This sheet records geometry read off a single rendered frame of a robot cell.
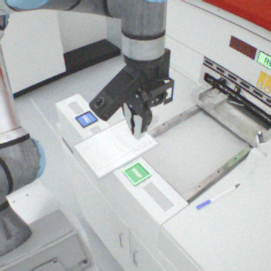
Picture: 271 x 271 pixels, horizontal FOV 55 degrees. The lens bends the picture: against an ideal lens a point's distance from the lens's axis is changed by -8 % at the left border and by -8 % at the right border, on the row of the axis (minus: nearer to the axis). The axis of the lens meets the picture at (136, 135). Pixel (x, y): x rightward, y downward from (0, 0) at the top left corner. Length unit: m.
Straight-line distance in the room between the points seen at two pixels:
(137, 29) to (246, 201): 0.50
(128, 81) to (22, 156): 0.35
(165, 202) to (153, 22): 0.43
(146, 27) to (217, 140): 0.68
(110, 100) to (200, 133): 0.61
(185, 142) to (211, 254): 0.49
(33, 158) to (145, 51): 0.42
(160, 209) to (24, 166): 0.35
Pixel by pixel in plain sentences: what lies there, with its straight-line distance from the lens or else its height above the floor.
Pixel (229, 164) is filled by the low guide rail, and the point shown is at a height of 0.85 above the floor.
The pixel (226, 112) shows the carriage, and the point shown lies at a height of 0.88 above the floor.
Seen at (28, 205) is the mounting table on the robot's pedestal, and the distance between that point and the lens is 0.91.
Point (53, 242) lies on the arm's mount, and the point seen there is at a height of 1.03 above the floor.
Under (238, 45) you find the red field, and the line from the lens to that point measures 1.07.
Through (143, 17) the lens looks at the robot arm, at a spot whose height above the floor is 1.39.
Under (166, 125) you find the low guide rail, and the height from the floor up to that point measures 0.85.
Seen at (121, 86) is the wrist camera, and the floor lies 1.26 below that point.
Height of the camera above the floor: 1.56
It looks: 46 degrees down
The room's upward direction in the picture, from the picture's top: straight up
